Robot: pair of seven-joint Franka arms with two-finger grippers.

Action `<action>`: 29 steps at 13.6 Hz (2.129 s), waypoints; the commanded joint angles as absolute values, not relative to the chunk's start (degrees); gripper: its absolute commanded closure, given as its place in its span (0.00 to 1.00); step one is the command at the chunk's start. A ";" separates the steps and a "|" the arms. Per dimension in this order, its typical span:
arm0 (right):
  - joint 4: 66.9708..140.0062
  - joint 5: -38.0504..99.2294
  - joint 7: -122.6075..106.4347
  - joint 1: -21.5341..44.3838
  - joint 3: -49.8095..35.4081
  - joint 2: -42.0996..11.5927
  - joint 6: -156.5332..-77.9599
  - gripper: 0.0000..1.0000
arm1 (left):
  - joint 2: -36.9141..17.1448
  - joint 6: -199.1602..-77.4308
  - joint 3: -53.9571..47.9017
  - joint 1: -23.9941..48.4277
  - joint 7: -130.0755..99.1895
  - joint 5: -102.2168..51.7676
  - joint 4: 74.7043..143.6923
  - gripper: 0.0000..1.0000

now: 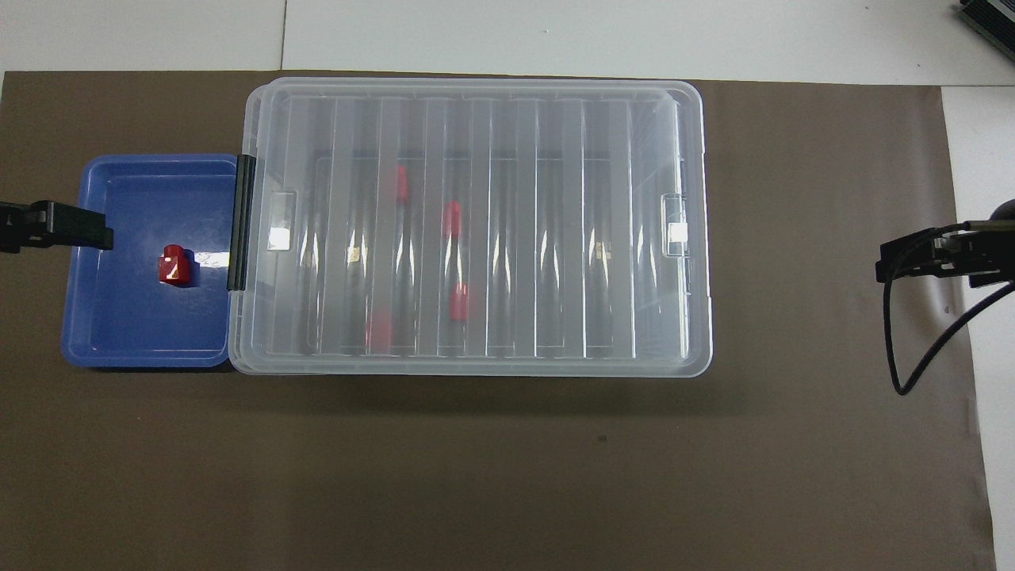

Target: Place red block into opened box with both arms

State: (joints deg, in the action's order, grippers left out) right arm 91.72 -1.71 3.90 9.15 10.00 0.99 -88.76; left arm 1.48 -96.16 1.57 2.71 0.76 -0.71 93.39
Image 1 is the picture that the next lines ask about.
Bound clear plastic box lid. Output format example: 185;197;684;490
241;77;706;367

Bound clear plastic storage box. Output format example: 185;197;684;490
228;78;714;378

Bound blue plastic tray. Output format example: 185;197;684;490
61;154;243;370

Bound black device corner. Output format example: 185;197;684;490
957;0;1015;51

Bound black cable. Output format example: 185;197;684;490
883;221;1015;397

